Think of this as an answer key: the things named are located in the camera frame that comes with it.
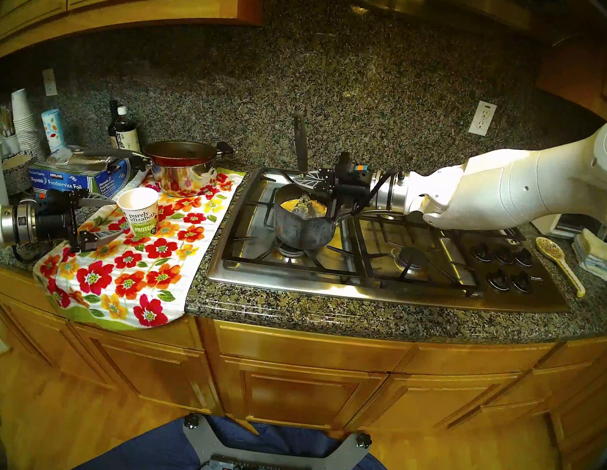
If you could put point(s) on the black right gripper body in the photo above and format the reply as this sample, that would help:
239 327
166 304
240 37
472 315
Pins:
357 189

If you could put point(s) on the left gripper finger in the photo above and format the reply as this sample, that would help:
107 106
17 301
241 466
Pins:
96 202
100 242

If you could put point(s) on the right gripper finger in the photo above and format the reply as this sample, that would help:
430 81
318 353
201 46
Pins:
314 185
318 175

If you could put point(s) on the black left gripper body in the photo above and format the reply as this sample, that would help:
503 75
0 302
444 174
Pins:
57 221

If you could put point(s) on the white paper oats cup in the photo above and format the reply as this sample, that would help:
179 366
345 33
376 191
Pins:
139 217

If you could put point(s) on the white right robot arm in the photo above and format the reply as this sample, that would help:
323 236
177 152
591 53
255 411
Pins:
513 189

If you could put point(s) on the shiny steel pot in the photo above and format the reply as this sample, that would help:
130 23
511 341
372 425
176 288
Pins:
185 179

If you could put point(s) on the yellow ceramic spoon rest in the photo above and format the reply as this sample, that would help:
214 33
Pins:
550 248

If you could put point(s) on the grain mix in saucepan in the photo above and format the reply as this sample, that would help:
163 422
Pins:
288 204

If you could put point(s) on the blue foil sheet box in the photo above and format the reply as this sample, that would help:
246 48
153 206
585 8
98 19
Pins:
61 182

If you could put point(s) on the crumpled foil sheet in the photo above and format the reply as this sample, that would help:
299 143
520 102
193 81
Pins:
82 160

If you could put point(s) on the dark grey saucepan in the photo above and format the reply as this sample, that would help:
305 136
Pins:
303 234

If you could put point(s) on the floral kitchen towel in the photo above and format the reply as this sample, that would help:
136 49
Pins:
131 284

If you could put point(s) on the patterned round canister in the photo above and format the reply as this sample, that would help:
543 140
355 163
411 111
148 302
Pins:
16 172

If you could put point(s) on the dark bottle white cap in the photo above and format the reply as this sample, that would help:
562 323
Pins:
129 138

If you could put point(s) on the dark bottle black cap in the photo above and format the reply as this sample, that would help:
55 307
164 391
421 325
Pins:
112 117

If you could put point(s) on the white cup with wooden sticks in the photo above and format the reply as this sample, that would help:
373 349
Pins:
8 141

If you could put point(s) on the red frying pan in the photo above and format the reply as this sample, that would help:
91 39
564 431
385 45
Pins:
182 154

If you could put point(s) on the white paper cup stack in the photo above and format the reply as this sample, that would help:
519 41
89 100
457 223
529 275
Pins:
26 124

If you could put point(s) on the stainless gas cooktop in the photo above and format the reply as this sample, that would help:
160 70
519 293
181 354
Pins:
384 291

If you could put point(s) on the black cooktop knob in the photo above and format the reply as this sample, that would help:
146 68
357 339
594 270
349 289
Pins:
525 256
498 280
523 282
484 252
506 254

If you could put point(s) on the small black cast iron grate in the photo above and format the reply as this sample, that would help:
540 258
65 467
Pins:
511 236

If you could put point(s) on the white toaster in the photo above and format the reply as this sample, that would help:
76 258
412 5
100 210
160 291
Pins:
560 226

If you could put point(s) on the wooden base cabinet run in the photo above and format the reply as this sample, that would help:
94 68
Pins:
292 392

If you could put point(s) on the blue fabric cover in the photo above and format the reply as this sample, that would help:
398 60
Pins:
151 453

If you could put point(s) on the folded dish cloths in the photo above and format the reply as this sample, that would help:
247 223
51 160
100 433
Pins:
595 254

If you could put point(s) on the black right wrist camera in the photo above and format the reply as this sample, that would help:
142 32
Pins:
361 169

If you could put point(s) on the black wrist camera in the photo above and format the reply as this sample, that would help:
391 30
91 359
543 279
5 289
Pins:
361 169
51 199

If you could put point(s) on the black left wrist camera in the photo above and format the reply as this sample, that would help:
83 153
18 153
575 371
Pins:
51 199

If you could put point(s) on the white wall outlet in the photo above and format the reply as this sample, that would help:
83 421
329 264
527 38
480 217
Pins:
482 118

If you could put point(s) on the black base plate knob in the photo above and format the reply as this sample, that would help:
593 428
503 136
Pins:
191 421
363 440

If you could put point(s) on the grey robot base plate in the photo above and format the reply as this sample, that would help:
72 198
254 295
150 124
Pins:
338 467

